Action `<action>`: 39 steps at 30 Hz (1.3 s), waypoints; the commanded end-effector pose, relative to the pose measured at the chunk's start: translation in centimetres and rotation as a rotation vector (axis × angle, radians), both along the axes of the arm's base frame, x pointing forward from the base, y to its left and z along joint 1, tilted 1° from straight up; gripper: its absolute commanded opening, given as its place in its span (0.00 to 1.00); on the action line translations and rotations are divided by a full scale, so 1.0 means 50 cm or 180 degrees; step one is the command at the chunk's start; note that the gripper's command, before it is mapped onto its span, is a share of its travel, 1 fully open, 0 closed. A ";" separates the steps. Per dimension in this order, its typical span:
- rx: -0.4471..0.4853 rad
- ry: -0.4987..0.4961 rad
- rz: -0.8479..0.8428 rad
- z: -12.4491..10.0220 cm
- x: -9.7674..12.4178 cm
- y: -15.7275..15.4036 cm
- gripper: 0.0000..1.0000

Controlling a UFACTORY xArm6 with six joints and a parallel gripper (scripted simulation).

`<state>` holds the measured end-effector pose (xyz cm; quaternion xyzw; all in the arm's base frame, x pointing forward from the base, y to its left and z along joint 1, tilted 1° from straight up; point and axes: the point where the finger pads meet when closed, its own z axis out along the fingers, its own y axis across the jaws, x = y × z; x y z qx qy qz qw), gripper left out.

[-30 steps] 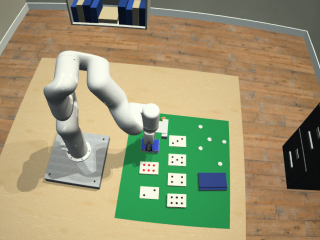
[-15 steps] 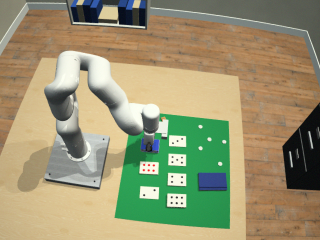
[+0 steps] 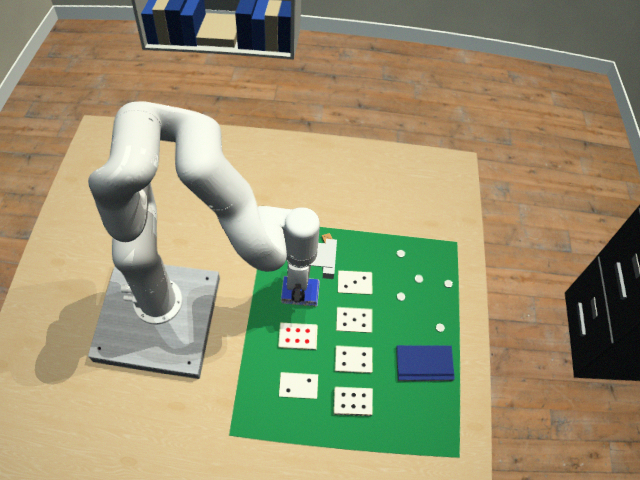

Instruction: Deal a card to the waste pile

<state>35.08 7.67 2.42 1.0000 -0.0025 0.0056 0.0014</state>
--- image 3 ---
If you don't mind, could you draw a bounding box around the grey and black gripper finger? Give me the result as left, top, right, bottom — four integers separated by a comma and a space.
292, 284, 305, 302

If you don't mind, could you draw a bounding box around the green felt mat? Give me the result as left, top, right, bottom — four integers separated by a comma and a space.
229, 227, 460, 458

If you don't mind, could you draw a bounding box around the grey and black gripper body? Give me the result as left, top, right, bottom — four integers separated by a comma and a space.
286, 259, 311, 291

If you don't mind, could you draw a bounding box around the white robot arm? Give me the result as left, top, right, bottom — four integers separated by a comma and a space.
88, 101, 337, 324

